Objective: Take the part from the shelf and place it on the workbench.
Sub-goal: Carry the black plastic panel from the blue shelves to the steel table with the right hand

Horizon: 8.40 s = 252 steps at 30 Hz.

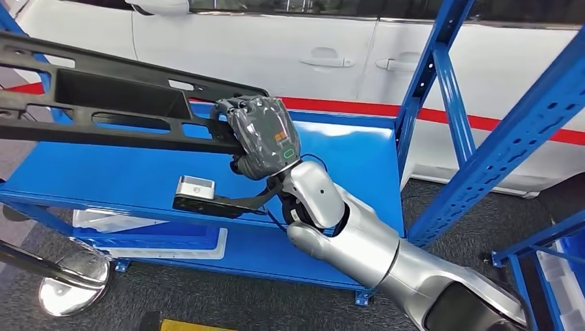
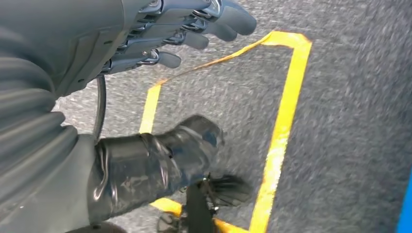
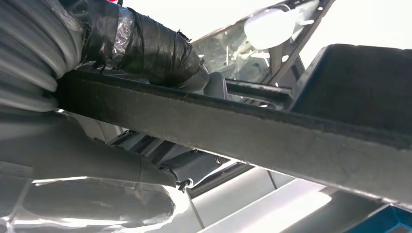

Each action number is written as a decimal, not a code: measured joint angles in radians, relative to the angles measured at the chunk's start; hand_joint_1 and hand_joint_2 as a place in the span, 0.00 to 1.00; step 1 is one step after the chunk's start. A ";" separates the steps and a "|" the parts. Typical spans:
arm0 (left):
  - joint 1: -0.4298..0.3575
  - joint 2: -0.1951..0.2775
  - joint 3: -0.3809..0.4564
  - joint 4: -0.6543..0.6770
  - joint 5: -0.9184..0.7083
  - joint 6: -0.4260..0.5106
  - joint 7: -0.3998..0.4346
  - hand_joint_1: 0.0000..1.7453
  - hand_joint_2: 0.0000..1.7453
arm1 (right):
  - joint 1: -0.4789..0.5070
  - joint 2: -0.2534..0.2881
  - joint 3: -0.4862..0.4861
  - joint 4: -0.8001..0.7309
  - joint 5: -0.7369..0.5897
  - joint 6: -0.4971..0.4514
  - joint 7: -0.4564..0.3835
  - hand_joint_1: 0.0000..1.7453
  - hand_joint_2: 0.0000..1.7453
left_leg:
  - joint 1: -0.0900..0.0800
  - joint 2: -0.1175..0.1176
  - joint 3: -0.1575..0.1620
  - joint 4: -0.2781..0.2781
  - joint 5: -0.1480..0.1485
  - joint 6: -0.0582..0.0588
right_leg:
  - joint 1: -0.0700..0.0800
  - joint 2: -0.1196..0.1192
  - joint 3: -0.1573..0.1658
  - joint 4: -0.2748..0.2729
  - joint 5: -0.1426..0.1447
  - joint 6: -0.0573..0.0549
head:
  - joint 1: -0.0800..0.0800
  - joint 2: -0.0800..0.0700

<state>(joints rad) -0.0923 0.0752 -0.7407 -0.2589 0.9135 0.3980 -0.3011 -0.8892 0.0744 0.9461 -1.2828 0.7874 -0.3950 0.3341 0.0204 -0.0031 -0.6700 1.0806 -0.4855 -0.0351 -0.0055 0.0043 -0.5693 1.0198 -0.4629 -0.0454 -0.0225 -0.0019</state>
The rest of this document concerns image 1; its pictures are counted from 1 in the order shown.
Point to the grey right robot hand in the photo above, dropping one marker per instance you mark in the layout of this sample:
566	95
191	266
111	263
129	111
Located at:
265	132

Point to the long black plastic part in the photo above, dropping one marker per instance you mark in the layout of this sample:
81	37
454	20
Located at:
114	96

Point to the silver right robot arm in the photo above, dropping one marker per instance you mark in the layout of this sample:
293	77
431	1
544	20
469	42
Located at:
365	256

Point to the blue metal shelf rack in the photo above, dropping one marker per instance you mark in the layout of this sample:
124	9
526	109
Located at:
137	173
539	240

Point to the white car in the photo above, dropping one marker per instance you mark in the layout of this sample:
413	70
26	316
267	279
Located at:
274	45

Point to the red barrier belt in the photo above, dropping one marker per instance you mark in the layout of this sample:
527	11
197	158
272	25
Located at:
365	108

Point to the black flat plate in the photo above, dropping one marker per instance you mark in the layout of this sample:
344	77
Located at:
148	322

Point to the chrome stanchion with chrome base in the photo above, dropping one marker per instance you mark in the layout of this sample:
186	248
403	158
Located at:
73	292

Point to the black stanchion with disc base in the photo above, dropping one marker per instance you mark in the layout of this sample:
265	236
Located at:
13	214

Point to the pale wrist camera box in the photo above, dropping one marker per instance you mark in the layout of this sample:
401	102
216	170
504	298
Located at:
196	187

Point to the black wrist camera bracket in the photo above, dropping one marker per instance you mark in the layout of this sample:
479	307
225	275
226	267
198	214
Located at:
210	208

